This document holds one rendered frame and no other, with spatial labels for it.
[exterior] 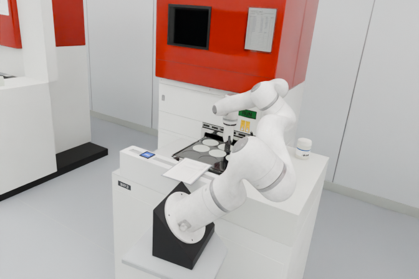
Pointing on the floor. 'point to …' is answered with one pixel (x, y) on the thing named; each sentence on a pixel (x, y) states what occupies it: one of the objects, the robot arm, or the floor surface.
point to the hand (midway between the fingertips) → (227, 148)
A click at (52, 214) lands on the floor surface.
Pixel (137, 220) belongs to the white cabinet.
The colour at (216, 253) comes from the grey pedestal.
